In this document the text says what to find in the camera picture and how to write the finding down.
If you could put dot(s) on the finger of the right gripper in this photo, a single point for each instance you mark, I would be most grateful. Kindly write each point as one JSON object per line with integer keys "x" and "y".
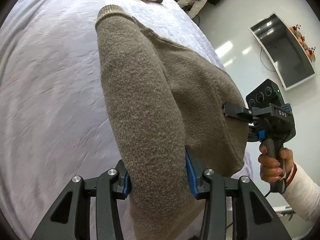
{"x": 256, "y": 133}
{"x": 243, "y": 114}

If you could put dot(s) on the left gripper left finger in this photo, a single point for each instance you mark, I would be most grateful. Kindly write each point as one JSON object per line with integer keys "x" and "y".
{"x": 69, "y": 215}

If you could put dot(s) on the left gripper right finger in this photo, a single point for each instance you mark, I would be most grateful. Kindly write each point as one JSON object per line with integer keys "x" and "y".
{"x": 252, "y": 215}

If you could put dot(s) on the brown knit sweater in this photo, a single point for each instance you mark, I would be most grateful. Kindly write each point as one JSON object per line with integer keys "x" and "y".
{"x": 161, "y": 97}

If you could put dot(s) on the white sleeved right forearm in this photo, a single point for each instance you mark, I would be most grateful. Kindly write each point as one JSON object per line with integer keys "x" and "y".
{"x": 302, "y": 195}

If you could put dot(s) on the right hand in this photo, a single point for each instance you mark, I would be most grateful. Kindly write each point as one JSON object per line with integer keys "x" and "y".
{"x": 270, "y": 170}

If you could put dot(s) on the lavender embossed bed blanket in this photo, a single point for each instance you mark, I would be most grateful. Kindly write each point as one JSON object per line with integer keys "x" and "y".
{"x": 54, "y": 123}

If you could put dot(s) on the wall mounted television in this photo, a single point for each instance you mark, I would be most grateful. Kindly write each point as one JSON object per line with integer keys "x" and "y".
{"x": 286, "y": 53}

